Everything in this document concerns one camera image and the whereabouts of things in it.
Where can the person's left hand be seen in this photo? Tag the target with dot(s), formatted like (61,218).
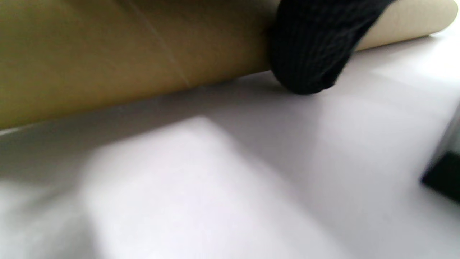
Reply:
(316,46)

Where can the black paperweight bar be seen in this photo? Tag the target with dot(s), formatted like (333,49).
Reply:
(444,178)

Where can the brown cardboard mailing tube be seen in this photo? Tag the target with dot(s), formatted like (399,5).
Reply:
(107,54)

